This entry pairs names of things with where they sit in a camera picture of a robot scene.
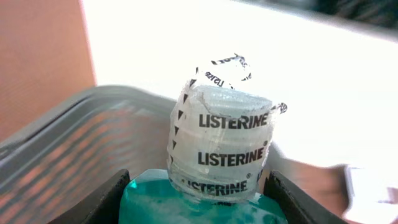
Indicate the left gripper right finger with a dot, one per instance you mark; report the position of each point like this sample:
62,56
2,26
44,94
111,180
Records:
297,206

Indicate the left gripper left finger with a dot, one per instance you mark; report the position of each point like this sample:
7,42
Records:
100,206

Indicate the grey plastic mesh basket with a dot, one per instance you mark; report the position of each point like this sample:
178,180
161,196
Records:
79,148

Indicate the teal Listerine mouthwash bottle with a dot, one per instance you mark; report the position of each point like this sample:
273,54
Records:
219,141

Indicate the white barcode scanner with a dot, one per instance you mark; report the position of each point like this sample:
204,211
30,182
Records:
372,195

